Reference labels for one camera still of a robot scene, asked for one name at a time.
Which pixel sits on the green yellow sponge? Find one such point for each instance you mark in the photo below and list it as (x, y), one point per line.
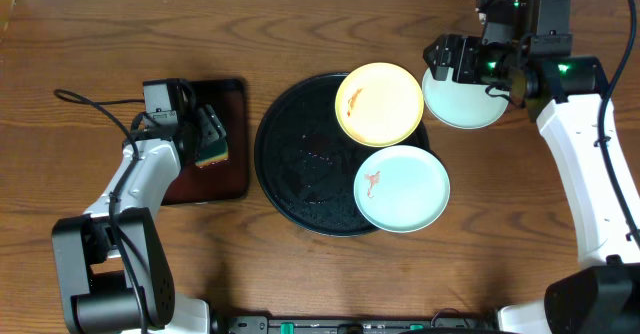
(213, 154)

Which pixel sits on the light blue plate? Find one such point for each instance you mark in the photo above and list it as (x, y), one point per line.
(401, 189)
(463, 106)

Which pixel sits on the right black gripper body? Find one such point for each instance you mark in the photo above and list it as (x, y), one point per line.
(480, 65)

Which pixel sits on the yellow plate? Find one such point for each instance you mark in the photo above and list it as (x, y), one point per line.
(379, 104)

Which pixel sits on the round black tray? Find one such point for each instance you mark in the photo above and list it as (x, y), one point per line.
(306, 164)

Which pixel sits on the dark red rectangular tray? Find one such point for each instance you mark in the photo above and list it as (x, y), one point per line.
(226, 179)

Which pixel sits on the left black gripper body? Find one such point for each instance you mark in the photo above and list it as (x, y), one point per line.
(208, 130)

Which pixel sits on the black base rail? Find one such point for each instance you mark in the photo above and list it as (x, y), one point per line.
(447, 321)

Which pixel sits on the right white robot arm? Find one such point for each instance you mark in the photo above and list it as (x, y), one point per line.
(569, 100)

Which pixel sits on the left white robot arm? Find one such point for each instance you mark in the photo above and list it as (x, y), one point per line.
(112, 271)

